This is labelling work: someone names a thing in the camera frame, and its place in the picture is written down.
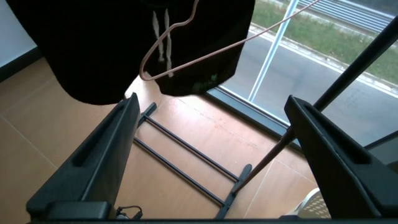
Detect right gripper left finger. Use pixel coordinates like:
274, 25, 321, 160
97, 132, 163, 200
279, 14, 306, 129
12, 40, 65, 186
27, 92, 142, 218

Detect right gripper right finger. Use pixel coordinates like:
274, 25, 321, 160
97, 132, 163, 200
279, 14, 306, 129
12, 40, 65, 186
283, 95, 398, 218

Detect black shorts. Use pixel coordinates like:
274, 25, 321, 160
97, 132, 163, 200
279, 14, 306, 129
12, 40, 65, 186
6, 0, 256, 106

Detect white laundry basket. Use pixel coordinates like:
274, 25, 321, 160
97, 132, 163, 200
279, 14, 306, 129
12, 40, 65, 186
292, 187, 332, 218

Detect pink clothes hanger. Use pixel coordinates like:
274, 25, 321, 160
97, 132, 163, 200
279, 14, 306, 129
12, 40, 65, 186
139, 0, 321, 82

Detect black clothes rack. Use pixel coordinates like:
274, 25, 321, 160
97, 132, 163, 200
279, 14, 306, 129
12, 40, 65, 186
133, 15, 398, 218

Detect window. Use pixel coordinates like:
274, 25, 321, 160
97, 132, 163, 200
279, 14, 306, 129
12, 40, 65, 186
205, 0, 398, 150

